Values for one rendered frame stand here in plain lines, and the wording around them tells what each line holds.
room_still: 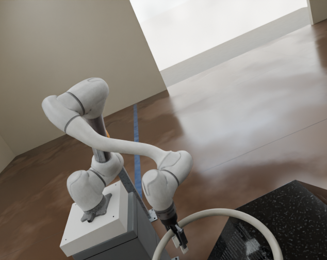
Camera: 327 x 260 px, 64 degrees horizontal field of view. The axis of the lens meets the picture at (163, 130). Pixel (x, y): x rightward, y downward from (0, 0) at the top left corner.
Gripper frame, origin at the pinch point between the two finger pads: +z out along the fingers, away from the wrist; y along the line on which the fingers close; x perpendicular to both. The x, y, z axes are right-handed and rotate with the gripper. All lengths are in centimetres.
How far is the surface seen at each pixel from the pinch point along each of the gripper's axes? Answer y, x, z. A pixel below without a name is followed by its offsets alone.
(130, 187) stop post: -135, 30, 53
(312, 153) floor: -35, 188, 86
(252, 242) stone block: 24.7, 19.9, 0.1
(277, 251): 40.1, 15.3, -11.9
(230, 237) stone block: 11.2, 20.0, 7.1
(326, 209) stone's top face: 41, 48, -4
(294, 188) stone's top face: 25, 54, -2
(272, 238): 36.0, 18.8, -11.8
